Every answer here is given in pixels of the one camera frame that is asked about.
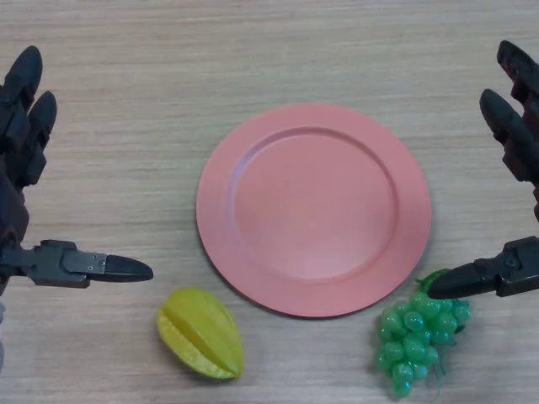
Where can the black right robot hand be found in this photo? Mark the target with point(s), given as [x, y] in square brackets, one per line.
[520, 139]

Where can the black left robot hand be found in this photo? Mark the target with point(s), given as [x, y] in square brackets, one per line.
[17, 139]

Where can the yellow starfruit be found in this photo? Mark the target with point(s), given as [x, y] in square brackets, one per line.
[202, 332]

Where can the pink round plate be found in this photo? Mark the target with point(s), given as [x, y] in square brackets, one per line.
[316, 202]

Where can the green grape bunch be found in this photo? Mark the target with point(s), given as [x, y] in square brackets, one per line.
[404, 341]

